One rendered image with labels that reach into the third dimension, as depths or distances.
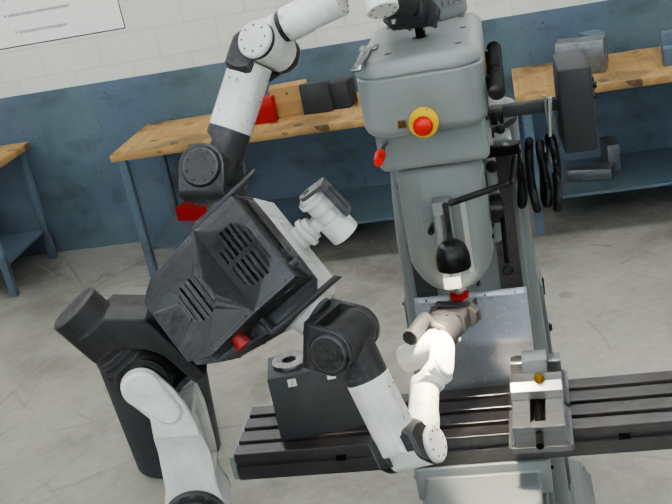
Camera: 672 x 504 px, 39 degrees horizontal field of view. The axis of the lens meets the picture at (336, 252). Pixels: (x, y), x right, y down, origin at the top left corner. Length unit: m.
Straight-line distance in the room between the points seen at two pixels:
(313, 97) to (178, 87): 1.15
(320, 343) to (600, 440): 0.85
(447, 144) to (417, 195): 0.15
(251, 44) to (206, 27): 4.69
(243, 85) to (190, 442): 0.75
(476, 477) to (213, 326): 0.90
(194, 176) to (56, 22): 5.11
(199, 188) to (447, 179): 0.56
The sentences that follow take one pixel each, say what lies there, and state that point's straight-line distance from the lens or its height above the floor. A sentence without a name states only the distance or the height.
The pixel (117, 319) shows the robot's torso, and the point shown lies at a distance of 1.97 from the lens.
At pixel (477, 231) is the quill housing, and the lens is 2.19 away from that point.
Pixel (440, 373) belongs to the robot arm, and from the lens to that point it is 2.09.
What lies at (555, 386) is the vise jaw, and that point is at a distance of 2.38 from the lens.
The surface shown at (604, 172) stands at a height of 0.28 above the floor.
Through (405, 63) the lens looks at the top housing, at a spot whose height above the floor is 1.88.
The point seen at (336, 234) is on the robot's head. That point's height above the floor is 1.58.
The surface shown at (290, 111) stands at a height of 0.91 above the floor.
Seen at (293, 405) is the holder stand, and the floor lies 1.04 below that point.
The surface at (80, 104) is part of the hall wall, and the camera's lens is 7.06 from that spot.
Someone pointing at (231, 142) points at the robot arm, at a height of 1.79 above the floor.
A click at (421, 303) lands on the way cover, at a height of 1.08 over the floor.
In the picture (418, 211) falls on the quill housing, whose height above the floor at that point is 1.52.
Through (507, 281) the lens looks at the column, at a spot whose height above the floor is 1.12.
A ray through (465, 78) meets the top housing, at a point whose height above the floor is 1.83.
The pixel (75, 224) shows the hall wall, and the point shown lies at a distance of 7.39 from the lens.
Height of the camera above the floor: 2.26
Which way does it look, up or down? 21 degrees down
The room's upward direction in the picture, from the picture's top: 11 degrees counter-clockwise
